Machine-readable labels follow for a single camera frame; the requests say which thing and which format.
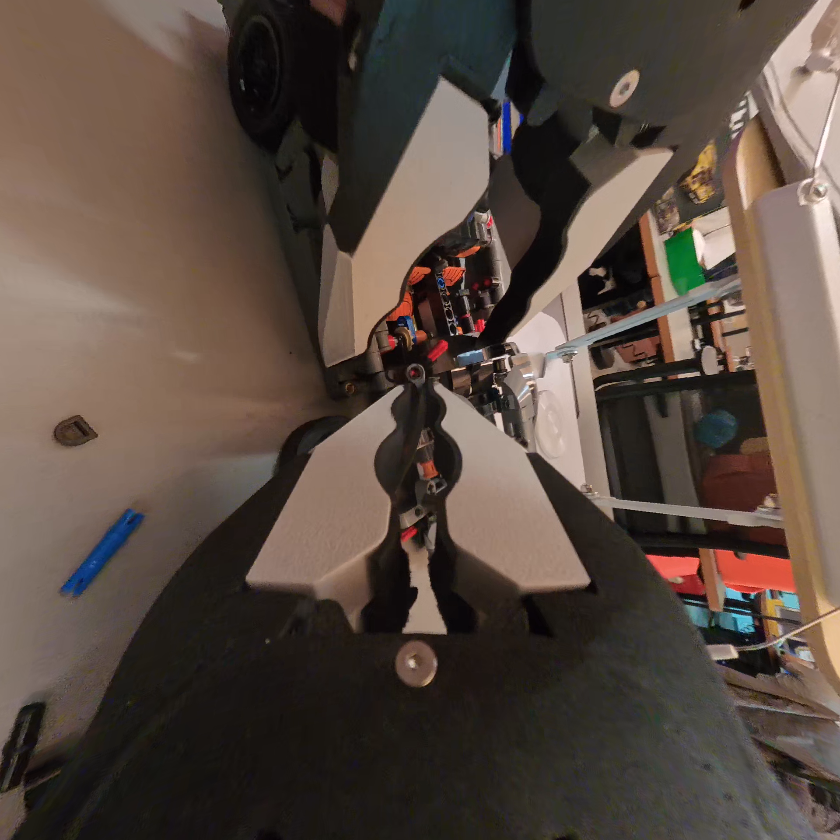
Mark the thin book stand cord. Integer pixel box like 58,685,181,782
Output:
797,0,840,198

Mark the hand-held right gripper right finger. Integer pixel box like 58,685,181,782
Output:
425,382,592,634

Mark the black shelf unit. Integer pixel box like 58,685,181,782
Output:
591,367,788,559

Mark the grey lego car model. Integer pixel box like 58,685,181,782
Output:
226,0,546,552

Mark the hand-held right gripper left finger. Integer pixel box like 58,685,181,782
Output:
246,384,421,634

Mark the blue ball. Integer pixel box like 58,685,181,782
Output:
696,410,739,450

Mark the green box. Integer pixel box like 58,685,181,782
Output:
663,226,706,296

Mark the blue lego pin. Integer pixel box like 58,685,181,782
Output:
60,508,145,598

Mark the box with yellow car picture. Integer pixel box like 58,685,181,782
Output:
679,141,719,204

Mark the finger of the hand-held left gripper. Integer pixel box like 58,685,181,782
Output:
318,74,493,368
481,123,678,345

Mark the orange box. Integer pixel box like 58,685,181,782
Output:
646,548,798,595

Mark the small black lego bush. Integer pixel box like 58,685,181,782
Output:
54,415,99,448

